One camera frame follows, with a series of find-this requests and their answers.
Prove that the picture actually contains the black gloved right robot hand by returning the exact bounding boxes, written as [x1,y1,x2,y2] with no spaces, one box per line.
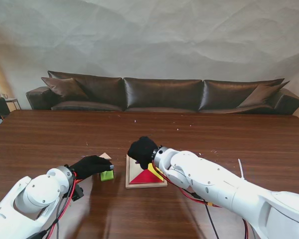
[128,135,158,170]

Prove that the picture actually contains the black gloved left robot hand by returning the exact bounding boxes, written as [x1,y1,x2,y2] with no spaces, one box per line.
[73,155,115,180]

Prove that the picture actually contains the green tangram square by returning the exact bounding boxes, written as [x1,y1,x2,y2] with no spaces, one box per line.
[100,170,115,182]

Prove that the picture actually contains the large yellow tangram triangle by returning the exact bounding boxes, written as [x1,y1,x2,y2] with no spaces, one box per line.
[148,164,164,180]

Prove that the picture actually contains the large red tangram triangle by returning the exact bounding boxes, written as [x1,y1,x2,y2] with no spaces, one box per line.
[129,169,164,184]

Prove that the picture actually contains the light wooden square tray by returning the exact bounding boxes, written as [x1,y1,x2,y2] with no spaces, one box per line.
[125,153,168,189]

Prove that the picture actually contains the dark brown leather sofa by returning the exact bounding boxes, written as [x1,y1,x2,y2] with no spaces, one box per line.
[25,71,299,116]

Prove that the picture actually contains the brown throw cushion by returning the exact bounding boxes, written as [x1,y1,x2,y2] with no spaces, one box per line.
[236,81,291,109]
[41,77,90,102]

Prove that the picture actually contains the small metal side table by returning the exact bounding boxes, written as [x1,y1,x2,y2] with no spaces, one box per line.
[3,93,22,111]

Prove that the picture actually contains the white crumpled backdrop sheet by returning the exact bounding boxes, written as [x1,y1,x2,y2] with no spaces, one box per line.
[0,0,299,118]

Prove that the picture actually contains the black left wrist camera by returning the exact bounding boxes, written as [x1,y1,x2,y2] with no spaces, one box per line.
[71,184,85,202]

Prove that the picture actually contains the red black left arm cables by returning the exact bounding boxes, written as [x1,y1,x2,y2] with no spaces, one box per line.
[27,171,80,239]

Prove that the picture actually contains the white cable tie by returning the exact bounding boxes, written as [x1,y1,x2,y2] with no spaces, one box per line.
[237,158,246,181]

